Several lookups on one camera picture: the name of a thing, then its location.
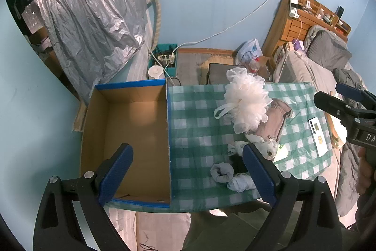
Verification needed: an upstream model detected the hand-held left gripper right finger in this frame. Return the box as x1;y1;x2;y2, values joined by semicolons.
242;143;343;251

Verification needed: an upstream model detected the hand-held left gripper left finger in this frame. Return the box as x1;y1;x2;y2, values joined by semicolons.
33;143;138;251

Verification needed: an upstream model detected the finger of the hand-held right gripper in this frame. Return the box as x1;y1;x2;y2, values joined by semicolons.
314;92;376;128
336;83;376;111

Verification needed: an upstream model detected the white patterned cloth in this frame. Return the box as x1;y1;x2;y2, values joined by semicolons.
227;175;257;193

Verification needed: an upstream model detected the white plastic bag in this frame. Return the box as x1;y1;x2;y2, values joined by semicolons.
227;133;279;159

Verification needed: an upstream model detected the pale blue sock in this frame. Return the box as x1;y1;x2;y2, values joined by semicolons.
210;162;235;183

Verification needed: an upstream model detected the blue-edged cardboard box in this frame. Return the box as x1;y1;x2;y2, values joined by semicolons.
80;79;172;208

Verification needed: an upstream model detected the beige knitted sock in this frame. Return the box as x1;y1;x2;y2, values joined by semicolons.
254;98;293;141

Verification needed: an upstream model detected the white mesh bath loofah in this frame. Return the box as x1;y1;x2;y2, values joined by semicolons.
214;67;273;134

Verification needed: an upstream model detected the person's right hand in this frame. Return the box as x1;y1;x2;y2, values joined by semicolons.
356;148;375;195

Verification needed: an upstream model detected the white smartphone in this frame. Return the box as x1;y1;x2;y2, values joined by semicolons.
308;117;329;158

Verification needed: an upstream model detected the grey quilted blanket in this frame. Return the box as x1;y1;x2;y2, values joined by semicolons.
332;67;376;218

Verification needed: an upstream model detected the grey pillow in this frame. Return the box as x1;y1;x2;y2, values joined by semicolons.
304;24;352;71

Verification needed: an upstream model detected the beige bed cover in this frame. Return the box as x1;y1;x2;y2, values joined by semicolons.
274;51;338;93

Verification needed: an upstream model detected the flat cardboard piece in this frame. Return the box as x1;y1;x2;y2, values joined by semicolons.
72;104;89;132

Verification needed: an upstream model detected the green checkered tablecloth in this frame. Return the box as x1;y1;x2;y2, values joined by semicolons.
166;81;334;213

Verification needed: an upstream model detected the red-capped bottle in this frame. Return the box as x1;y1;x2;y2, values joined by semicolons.
249;56;262;73

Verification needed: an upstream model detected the wooden headboard shelf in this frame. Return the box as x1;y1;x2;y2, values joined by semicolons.
261;0;352;63

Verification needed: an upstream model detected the translucent plastic bag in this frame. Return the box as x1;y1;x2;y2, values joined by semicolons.
235;38;263;66

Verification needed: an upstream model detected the dark grey cushion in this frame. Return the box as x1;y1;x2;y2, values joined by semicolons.
207;63;235;85

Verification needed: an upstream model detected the white round device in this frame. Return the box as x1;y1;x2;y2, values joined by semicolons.
148;65;165;80

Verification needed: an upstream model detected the teal storage box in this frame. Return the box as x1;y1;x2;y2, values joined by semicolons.
148;43;178;78

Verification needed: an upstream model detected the silver crinkled tarp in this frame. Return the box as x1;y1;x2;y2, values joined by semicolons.
22;0;153;104

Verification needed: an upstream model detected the white power cable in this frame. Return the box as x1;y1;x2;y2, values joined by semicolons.
173;0;288;52

